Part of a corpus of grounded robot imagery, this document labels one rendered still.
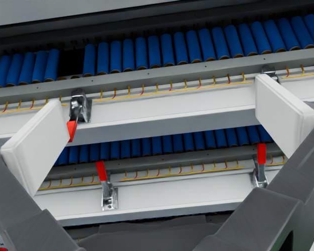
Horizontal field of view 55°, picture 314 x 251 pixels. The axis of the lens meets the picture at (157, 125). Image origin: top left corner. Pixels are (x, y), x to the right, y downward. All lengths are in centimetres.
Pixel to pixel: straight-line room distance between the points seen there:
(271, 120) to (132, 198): 41
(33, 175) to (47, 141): 3
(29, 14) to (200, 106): 24
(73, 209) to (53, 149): 40
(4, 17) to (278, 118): 33
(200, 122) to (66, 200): 30
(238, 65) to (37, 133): 33
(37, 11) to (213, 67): 23
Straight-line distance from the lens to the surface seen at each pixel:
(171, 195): 55
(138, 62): 46
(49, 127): 19
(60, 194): 61
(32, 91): 48
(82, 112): 42
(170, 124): 43
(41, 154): 18
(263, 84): 19
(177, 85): 44
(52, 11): 39
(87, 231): 73
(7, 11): 40
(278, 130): 17
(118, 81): 44
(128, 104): 44
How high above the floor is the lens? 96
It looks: 35 degrees down
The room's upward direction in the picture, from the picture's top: 9 degrees counter-clockwise
